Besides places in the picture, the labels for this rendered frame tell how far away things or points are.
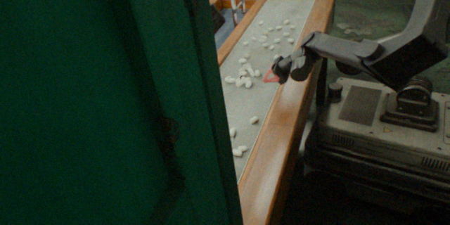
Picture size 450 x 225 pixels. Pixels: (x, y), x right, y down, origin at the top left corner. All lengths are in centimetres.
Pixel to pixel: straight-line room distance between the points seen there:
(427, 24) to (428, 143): 91
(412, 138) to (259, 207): 87
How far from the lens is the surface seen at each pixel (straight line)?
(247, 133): 112
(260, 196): 92
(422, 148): 155
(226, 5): 235
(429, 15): 75
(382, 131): 158
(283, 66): 114
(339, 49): 91
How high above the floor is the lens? 150
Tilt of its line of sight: 36 degrees down
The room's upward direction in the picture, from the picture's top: 8 degrees counter-clockwise
